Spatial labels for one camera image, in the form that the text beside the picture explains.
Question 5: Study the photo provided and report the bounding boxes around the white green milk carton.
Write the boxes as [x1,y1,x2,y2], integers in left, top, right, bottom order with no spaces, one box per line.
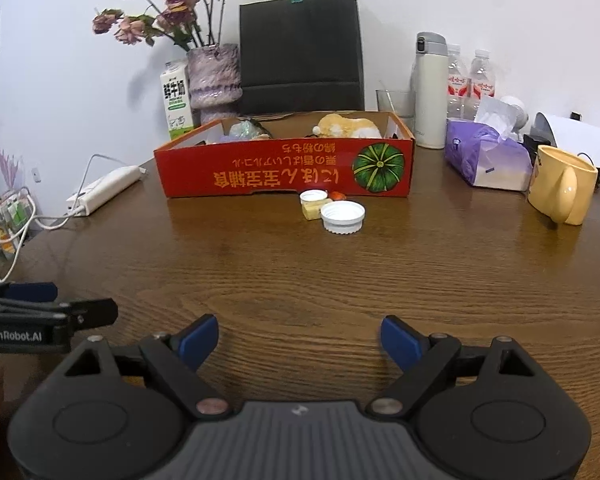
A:
[159,60,195,142]

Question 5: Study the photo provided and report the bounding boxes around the clear water bottle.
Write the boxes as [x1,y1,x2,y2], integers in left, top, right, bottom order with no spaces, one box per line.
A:
[468,49,497,121]
[446,44,470,122]

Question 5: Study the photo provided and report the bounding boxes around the dried pink flowers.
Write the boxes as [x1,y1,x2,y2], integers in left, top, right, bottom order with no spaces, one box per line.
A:
[91,0,236,54]

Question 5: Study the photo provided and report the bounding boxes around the pile of small boxes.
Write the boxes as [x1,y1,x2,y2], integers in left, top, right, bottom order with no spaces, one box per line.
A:
[0,194,37,282]

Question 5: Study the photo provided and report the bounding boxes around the yellow mug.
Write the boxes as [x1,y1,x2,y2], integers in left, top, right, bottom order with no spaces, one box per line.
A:
[527,144,600,226]

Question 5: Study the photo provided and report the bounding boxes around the purple glass vase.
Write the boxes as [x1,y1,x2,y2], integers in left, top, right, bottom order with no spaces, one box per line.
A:
[186,43,244,111]

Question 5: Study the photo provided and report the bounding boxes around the purple tissue pack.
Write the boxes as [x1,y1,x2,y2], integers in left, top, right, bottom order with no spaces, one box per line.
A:
[443,95,534,192]

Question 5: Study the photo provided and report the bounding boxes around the pale green crumpled wrapper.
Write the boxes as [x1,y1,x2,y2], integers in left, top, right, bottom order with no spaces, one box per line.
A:
[228,118,274,141]

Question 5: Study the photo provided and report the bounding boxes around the wooden desktop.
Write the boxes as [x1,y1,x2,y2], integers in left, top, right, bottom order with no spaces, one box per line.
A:
[0,125,600,480]

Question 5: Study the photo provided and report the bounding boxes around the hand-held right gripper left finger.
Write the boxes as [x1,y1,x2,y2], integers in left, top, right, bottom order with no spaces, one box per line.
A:
[55,314,233,421]

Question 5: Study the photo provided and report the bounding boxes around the pink wall sticker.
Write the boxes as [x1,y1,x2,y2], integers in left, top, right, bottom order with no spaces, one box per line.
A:
[0,135,26,192]

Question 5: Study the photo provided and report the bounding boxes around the red cardboard box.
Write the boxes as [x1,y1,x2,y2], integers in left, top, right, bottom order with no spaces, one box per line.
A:
[153,111,417,200]

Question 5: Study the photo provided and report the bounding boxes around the large white ribbed lid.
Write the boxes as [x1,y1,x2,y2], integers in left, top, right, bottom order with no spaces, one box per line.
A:
[320,200,367,235]

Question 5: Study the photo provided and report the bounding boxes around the yellow block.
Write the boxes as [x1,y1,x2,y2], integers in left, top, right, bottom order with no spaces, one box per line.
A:
[302,199,334,221]

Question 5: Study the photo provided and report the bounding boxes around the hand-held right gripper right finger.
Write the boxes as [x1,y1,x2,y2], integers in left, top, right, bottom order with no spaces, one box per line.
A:
[367,315,544,421]

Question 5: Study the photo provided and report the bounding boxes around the black paper bag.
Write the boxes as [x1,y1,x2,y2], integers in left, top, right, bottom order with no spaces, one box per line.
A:
[238,0,365,116]

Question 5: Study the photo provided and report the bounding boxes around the yellow plush toy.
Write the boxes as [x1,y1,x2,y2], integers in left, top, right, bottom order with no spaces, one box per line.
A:
[312,113,384,140]

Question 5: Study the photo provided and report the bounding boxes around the white thermos bottle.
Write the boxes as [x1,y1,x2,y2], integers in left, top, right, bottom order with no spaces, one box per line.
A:
[412,32,449,150]

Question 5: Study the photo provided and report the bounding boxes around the clear glass cup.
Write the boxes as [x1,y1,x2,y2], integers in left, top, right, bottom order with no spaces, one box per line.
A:
[375,80,417,129]

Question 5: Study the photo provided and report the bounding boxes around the white power cable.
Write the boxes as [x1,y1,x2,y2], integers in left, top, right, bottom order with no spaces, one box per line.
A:
[0,153,131,282]

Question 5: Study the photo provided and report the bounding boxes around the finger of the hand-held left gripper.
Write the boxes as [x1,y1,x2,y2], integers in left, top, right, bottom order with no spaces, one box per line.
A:
[60,298,120,331]
[0,281,60,305]

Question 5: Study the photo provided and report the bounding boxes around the white power strip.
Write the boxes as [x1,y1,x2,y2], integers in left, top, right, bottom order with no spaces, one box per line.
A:
[65,165,146,217]

